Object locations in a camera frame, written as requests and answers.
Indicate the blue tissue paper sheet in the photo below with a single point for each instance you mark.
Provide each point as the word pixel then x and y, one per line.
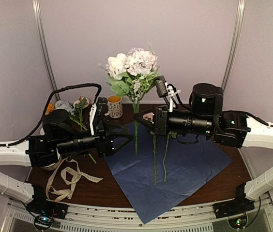
pixel 161 173

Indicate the pink fake flower stem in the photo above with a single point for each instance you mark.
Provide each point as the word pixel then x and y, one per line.
pixel 170 135

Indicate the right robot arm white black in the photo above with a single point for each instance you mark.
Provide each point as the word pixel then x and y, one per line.
pixel 229 128

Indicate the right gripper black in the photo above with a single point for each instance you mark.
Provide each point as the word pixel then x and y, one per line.
pixel 160 123

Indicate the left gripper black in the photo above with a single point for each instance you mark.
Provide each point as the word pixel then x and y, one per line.
pixel 105 145

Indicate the white hydrangea fake flower bunch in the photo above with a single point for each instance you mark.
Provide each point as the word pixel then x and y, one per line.
pixel 133 74

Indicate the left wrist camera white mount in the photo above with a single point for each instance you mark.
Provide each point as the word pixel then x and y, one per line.
pixel 97 113

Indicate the floral mug yellow inside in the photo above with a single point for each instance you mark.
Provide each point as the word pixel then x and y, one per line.
pixel 115 109

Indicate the orange fake flower stem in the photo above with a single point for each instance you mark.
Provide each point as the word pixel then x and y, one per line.
pixel 50 108

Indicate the left vertical aluminium rail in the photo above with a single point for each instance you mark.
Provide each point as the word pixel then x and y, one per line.
pixel 39 23

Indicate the vertical aluminium rail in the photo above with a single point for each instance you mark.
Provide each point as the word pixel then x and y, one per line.
pixel 237 29
pixel 39 23

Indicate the cream printed ribbon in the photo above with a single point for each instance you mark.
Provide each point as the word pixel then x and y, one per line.
pixel 70 177

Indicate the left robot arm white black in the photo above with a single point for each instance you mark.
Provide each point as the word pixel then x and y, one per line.
pixel 54 139

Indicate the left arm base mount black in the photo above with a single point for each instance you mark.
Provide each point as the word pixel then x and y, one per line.
pixel 44 211

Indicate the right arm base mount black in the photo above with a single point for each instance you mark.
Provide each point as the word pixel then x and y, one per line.
pixel 240 204

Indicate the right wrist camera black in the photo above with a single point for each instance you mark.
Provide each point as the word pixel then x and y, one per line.
pixel 168 92

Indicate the right vertical aluminium rail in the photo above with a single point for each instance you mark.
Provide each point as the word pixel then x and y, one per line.
pixel 237 29

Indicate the scalloped white bowl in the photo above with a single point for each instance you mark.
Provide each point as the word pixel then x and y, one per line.
pixel 52 166

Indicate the front aluminium frame rail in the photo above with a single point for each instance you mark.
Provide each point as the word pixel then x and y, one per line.
pixel 191 218

